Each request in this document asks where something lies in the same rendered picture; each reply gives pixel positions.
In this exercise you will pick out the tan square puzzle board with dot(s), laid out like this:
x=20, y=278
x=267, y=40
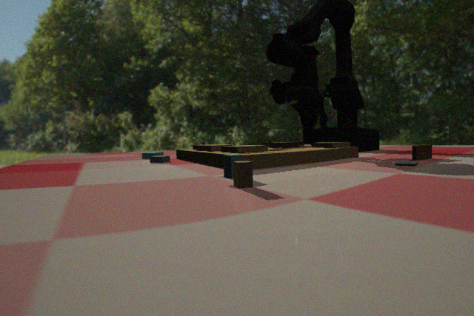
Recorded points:
x=269, y=155

